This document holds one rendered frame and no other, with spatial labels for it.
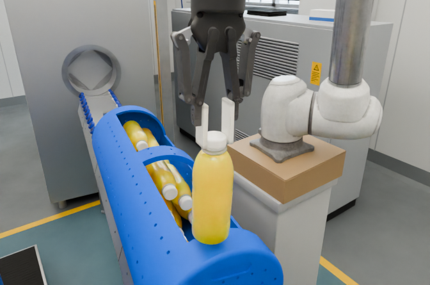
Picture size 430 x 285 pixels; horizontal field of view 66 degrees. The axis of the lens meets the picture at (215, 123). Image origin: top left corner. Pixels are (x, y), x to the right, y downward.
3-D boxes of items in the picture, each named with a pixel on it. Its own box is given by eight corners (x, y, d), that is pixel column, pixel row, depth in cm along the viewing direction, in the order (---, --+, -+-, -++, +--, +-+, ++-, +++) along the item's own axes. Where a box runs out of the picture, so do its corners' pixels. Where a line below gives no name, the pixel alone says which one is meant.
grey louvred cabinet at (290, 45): (211, 123, 435) (210, 7, 380) (357, 205, 272) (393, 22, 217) (175, 132, 407) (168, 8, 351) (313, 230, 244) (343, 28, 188)
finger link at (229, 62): (213, 27, 48) (222, 25, 49) (224, 97, 53) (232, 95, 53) (226, 29, 45) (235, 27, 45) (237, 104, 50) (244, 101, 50)
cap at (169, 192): (173, 198, 92) (175, 202, 91) (160, 196, 90) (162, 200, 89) (178, 186, 91) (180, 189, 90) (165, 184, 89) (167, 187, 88)
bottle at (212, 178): (236, 241, 59) (244, 149, 51) (199, 252, 56) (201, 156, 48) (219, 217, 64) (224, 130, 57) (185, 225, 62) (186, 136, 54)
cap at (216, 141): (230, 147, 52) (231, 137, 51) (207, 151, 50) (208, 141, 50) (220, 137, 55) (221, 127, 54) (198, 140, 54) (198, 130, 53)
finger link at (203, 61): (221, 29, 45) (212, 27, 44) (205, 108, 48) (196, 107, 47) (209, 27, 48) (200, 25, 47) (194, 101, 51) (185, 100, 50)
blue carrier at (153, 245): (159, 165, 147) (164, 104, 138) (271, 341, 74) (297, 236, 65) (91, 171, 134) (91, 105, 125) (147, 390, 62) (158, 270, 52)
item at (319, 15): (318, 20, 234) (319, 8, 231) (350, 22, 218) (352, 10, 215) (308, 21, 226) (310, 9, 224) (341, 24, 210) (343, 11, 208)
